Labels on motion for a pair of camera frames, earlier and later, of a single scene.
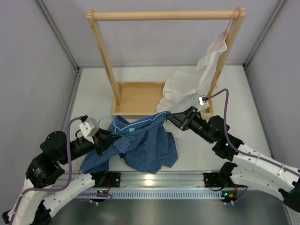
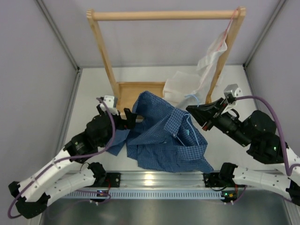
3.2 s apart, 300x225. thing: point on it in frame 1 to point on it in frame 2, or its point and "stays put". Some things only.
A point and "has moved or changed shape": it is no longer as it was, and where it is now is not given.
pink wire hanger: (227, 28) stays put
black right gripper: (183, 119) to (204, 114)
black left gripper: (103, 138) to (123, 124)
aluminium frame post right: (281, 5) stays put
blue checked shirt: (145, 145) has moved or changed shape
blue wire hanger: (132, 127) to (187, 115)
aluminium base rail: (154, 180) stays put
